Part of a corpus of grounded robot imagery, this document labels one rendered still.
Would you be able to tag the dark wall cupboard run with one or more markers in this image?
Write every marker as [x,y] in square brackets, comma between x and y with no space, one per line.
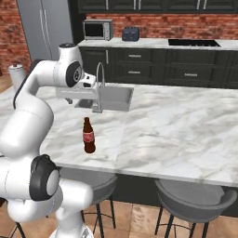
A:
[155,5]

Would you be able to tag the dark base cupboard run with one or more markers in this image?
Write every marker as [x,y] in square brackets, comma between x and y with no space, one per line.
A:
[161,66]

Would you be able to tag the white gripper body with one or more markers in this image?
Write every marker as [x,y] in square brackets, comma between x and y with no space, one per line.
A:
[77,93]

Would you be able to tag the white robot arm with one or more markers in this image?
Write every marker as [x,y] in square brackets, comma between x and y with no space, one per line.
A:
[29,121]

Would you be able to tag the white round canister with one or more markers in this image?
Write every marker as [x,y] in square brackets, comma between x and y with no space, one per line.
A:
[16,76]

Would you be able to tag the grey fridge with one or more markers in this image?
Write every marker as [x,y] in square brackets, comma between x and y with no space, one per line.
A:
[46,28]

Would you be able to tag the silver sink tap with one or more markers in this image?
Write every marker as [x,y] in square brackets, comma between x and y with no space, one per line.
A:
[99,88]

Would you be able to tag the silver microwave oven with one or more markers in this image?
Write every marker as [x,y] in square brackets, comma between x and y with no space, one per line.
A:
[98,29]

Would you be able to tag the dark blue toaster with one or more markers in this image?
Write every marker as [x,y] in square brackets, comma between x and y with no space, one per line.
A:
[130,33]

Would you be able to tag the grey bar stool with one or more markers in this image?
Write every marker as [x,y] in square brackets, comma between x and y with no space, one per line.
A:
[100,198]
[192,206]

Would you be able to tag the steel sink basin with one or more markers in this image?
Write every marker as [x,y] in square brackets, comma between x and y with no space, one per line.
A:
[114,98]

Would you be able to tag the black hob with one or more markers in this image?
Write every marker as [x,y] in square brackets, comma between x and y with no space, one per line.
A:
[193,42]

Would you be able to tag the brown bottle with red label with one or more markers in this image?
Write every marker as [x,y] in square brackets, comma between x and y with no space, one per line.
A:
[88,136]

